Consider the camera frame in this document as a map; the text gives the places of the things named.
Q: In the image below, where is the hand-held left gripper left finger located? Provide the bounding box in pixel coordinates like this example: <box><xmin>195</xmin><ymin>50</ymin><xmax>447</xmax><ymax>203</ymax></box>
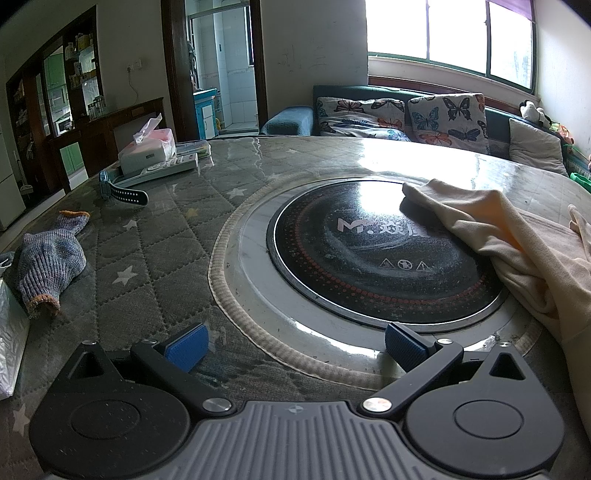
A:
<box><xmin>58</xmin><ymin>322</ymin><xmax>235</xmax><ymax>415</ymax></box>

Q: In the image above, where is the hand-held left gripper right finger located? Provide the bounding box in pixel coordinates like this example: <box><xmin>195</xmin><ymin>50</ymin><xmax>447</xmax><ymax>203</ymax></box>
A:
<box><xmin>358</xmin><ymin>322</ymin><xmax>541</xmax><ymax>418</ymax></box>

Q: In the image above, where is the cream sweater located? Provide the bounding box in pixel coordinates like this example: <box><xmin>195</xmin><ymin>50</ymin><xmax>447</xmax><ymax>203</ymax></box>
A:
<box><xmin>401</xmin><ymin>178</ymin><xmax>591</xmax><ymax>444</ymax></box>

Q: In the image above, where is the round black induction cooktop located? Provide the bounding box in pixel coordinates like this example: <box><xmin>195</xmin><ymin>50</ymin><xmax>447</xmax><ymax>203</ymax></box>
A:
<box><xmin>267</xmin><ymin>178</ymin><xmax>511</xmax><ymax>326</ymax></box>

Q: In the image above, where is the grey knitted sock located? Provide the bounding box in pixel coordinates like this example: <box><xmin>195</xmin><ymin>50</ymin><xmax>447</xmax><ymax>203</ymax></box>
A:
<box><xmin>11</xmin><ymin>231</ymin><xmax>88</xmax><ymax>319</ymax></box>

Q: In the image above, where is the grey knit work glove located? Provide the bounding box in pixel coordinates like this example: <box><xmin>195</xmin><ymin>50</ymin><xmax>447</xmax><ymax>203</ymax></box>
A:
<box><xmin>44</xmin><ymin>210</ymin><xmax>91</xmax><ymax>259</ymax></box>

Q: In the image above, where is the white plastic bag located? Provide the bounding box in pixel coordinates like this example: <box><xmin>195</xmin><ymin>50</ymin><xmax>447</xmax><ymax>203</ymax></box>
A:
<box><xmin>0</xmin><ymin>251</ymin><xmax>31</xmax><ymax>400</ymax></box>

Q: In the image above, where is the white remote control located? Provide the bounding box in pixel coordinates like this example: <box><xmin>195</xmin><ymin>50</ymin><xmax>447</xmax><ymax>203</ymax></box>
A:
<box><xmin>117</xmin><ymin>154</ymin><xmax>199</xmax><ymax>186</ymax></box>

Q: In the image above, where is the white tissue pack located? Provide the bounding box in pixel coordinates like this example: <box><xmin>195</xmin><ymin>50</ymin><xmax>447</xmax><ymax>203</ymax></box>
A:
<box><xmin>117</xmin><ymin>113</ymin><xmax>168</xmax><ymax>174</ymax></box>

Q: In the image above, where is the small flat box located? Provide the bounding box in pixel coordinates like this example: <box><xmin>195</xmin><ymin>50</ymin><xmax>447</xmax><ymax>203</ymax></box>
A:
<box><xmin>174</xmin><ymin>140</ymin><xmax>213</xmax><ymax>158</ymax></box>

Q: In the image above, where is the pink tissue pack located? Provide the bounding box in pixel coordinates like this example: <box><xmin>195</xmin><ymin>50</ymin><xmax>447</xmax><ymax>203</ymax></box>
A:
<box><xmin>151</xmin><ymin>128</ymin><xmax>177</xmax><ymax>160</ymax></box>

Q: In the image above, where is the butterfly print pillow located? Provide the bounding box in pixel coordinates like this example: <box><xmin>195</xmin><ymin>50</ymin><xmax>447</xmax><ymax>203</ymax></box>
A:
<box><xmin>407</xmin><ymin>92</ymin><xmax>491</xmax><ymax>156</ymax></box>
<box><xmin>318</xmin><ymin>95</ymin><xmax>413</xmax><ymax>142</ymax></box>

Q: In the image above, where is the light blue bathroom cabinet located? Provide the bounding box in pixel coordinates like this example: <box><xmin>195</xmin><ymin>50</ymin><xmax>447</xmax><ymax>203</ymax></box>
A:
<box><xmin>192</xmin><ymin>88</ymin><xmax>218</xmax><ymax>140</ymax></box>

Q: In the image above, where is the plain grey pillow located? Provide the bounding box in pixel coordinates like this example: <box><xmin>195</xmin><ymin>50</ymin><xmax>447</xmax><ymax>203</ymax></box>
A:
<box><xmin>508</xmin><ymin>117</ymin><xmax>570</xmax><ymax>177</ymax></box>

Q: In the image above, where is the dark teal sofa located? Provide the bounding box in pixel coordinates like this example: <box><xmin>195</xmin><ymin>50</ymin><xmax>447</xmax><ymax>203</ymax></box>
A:
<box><xmin>259</xmin><ymin>84</ymin><xmax>591</xmax><ymax>186</ymax></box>

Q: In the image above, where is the panda plush toy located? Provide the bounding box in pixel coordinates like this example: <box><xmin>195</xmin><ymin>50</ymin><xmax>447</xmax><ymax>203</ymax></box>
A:
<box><xmin>519</xmin><ymin>100</ymin><xmax>553</xmax><ymax>128</ymax></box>

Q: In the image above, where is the dark wooden display cabinet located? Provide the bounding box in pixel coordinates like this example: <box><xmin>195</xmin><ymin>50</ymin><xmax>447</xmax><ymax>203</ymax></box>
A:
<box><xmin>5</xmin><ymin>4</ymin><xmax>166</xmax><ymax>195</ymax></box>

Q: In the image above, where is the green framed window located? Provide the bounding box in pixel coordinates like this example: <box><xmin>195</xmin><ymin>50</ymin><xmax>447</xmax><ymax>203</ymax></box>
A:
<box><xmin>366</xmin><ymin>0</ymin><xmax>539</xmax><ymax>92</ymax></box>

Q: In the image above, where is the purple curtain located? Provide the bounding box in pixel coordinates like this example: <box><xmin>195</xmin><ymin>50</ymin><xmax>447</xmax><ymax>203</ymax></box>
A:
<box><xmin>488</xmin><ymin>0</ymin><xmax>533</xmax><ymax>20</ymax></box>

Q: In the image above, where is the black watch strap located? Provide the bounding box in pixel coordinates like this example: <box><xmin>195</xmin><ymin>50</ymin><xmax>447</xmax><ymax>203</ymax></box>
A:
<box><xmin>99</xmin><ymin>170</ymin><xmax>149</xmax><ymax>206</ymax></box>

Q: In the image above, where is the dark wooden door frame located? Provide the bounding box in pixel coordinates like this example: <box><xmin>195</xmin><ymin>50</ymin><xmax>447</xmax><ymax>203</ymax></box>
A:
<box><xmin>160</xmin><ymin>0</ymin><xmax>269</xmax><ymax>145</ymax></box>

